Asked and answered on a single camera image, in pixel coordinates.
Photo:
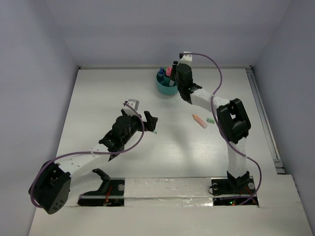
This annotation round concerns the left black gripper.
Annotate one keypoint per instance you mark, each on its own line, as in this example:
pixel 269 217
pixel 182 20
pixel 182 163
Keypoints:
pixel 150 121

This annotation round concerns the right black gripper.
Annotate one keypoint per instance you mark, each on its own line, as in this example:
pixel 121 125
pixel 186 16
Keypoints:
pixel 174 70

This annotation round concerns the blue cap white pen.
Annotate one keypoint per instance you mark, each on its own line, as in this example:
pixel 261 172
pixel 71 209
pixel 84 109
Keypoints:
pixel 161 73

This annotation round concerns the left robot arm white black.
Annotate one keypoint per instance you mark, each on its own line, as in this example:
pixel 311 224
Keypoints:
pixel 51 187

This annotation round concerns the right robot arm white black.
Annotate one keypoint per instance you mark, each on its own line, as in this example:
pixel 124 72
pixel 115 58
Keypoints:
pixel 232 120

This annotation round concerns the pink topped centre tube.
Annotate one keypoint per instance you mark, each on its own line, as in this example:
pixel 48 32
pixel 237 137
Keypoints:
pixel 168 72

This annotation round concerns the teal round organizer container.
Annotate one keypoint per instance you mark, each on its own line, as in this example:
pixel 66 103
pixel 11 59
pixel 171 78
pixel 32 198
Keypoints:
pixel 164 88

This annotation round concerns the orange tip pink highlighter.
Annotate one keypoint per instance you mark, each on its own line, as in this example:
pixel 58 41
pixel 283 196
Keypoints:
pixel 199 121

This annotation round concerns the green highlighter cap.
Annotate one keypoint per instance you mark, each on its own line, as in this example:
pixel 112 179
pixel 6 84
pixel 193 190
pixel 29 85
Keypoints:
pixel 210 120

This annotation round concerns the foil covered front board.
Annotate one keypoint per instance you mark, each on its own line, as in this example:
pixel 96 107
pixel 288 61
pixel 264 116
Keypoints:
pixel 168 192

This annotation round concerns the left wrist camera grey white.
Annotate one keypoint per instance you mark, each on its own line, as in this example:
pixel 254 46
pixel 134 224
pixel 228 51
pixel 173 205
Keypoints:
pixel 130 106

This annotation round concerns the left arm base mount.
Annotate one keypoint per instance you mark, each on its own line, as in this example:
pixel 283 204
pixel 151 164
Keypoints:
pixel 109 194

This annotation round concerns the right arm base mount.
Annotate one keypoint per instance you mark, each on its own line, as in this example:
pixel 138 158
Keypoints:
pixel 225 195

